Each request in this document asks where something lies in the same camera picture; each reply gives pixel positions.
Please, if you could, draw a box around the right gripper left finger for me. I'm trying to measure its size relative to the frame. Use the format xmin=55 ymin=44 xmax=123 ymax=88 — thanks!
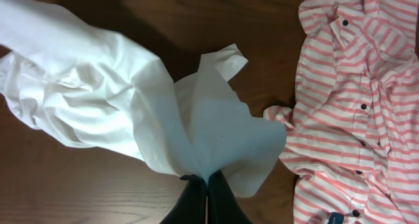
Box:
xmin=160 ymin=175 xmax=206 ymax=224

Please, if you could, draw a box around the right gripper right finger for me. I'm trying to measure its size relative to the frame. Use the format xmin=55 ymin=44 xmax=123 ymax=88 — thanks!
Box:
xmin=208 ymin=170 xmax=251 ymax=224

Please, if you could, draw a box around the white t-shirt green logo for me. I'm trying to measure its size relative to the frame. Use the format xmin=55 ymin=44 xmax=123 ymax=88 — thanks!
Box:
xmin=1 ymin=0 xmax=287 ymax=197

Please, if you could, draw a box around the dark blue garment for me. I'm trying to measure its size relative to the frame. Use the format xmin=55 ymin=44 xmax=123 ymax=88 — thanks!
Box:
xmin=327 ymin=212 xmax=345 ymax=224

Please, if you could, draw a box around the pink white striped shirt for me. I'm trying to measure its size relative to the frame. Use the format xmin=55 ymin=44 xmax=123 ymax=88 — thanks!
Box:
xmin=264 ymin=0 xmax=418 ymax=223

